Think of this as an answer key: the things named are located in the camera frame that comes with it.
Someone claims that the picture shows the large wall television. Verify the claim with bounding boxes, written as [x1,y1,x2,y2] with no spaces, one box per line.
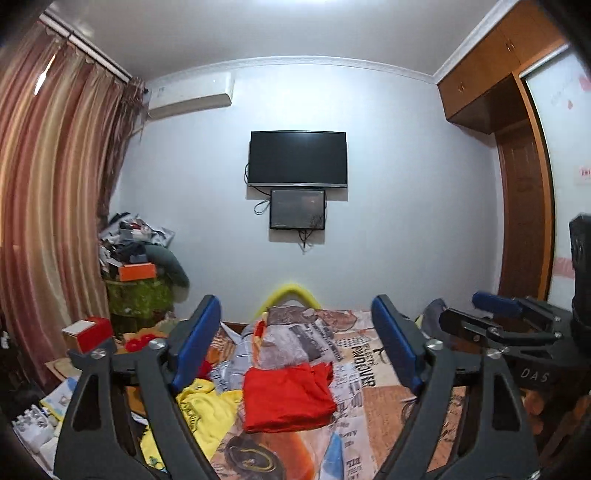
[245,130,349,188]

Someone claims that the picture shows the dark green cushion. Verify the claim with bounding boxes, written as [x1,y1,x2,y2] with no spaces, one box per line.
[144,244,190,288]

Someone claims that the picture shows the white air conditioner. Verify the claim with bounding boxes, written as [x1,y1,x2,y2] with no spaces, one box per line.
[147,72,235,120]

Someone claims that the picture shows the yellow foam headboard arch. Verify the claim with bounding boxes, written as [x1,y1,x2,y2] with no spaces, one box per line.
[252,283,322,320]

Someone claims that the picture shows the striped brown curtain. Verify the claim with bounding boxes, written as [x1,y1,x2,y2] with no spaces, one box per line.
[1,23,144,388]

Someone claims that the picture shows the wooden overhead cabinet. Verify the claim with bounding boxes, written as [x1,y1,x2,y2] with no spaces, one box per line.
[438,1,565,134]

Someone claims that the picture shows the green patterned storage box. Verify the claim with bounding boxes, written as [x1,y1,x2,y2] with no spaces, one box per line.
[104,277,174,320]

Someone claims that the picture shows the orange shoe box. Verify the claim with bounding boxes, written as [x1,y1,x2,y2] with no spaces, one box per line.
[118,263,157,282]

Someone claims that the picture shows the red and white box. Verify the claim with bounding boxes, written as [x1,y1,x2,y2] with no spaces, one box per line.
[61,317,113,353]

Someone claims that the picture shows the yellow blanket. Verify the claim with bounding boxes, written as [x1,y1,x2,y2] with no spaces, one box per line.
[139,377,243,471]

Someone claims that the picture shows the red zip jacket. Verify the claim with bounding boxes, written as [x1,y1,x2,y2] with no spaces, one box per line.
[242,362,338,433]

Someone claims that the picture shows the newspaper print bed quilt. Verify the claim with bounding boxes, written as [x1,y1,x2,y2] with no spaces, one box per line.
[124,304,468,480]

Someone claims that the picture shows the small wall monitor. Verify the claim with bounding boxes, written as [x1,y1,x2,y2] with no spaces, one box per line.
[270,189,327,231]

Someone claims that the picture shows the red plush bird toy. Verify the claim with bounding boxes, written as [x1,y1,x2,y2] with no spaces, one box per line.
[124,332,213,381]

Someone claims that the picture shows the light blue pillow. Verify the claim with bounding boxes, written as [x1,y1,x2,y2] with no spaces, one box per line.
[209,323,256,393]

